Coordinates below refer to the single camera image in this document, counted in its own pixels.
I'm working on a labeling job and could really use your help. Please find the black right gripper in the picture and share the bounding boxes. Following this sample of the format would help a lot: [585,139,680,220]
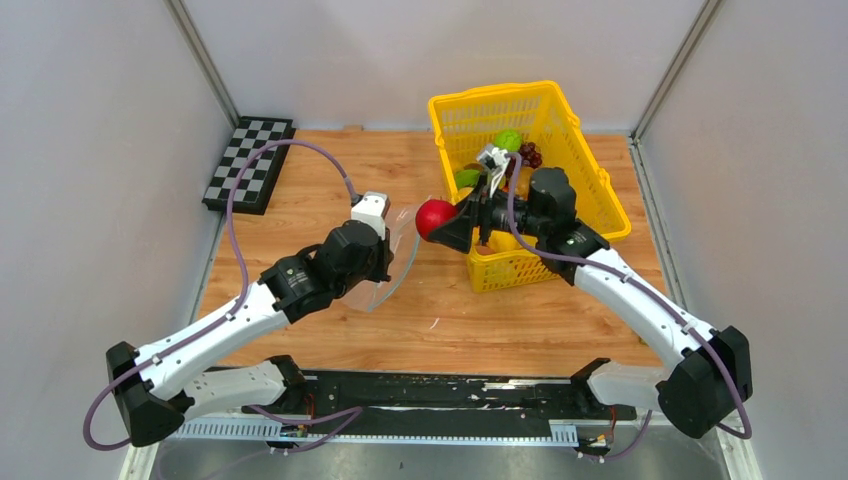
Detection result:
[427,172,547,253]

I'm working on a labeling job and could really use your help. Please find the red toy apple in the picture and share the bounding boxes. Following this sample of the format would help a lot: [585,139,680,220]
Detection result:
[415,199,458,241]

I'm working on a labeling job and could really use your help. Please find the clear zip top bag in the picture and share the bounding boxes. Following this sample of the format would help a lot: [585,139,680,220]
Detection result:
[342,204,421,312]

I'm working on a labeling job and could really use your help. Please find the light green toy cabbage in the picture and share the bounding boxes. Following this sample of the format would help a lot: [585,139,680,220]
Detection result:
[493,129,523,153]

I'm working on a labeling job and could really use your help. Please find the yellow plastic basket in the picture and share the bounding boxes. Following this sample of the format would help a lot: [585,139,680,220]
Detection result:
[416,81,631,293]

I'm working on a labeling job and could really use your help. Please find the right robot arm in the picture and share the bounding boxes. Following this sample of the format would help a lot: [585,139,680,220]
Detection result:
[415,168,753,439]

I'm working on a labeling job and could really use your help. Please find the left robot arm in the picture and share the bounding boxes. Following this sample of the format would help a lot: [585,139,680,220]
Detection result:
[105,219,393,447]

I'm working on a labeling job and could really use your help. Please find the yellow toy lemon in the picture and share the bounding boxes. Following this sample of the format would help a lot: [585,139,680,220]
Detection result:
[486,231,524,253]

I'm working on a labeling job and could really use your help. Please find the green toy mango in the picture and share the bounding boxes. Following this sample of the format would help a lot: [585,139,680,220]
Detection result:
[454,169,486,191]

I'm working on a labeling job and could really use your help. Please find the dark red toy grapes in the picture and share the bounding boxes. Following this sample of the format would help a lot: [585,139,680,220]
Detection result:
[518,142,543,169]

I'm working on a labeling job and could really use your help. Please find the black white checkerboard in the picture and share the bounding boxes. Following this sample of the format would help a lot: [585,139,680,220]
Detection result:
[201,116,297,217]

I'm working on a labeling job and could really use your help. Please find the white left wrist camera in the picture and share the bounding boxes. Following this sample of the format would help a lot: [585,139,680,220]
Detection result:
[351,191,390,240]

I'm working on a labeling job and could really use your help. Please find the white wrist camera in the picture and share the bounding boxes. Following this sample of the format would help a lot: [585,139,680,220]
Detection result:
[476,144,511,174]
[351,191,390,240]

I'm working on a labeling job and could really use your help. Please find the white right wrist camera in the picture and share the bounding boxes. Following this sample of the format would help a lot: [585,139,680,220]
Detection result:
[476,144,511,174]

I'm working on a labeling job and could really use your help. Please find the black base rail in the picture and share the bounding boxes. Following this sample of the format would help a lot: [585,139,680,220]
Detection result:
[238,367,639,442]

